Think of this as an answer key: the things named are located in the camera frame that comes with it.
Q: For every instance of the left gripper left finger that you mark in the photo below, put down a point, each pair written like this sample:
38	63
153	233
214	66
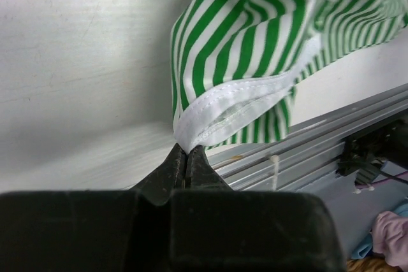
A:
157	186

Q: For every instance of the aluminium rail frame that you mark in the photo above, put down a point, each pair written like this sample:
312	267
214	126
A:
311	149

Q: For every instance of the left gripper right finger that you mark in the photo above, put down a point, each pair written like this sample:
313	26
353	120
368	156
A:
200	174

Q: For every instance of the green striped tank top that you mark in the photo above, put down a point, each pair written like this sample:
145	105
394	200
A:
235	63

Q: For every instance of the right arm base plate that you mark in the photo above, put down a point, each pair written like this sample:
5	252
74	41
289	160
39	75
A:
377	154

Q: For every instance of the lilac cloth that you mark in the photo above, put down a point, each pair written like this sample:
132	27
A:
389	236

